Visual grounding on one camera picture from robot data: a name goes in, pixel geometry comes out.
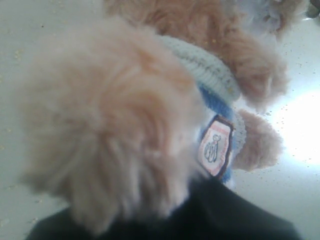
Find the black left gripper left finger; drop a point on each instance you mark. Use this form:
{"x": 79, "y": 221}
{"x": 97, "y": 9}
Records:
{"x": 59, "y": 226}

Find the plush bear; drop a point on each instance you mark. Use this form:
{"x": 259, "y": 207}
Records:
{"x": 123, "y": 115}

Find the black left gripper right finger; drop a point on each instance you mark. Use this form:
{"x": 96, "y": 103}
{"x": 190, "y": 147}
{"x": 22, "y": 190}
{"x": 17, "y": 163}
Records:
{"x": 213, "y": 212}

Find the steel bowl of millet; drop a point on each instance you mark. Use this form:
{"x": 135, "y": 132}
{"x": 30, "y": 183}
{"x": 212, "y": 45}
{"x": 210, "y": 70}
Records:
{"x": 313, "y": 9}

